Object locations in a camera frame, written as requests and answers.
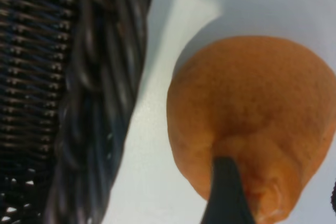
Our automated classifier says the dark brown wicker basket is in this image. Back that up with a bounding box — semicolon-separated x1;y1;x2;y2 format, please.
0;0;155;224

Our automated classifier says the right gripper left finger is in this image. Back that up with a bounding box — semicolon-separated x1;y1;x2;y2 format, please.
201;156;257;224

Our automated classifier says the orange fruit with knob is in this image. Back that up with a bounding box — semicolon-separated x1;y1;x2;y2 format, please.
166;36;336;221

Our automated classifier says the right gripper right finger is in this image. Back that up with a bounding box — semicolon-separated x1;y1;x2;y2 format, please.
330;179;336;213

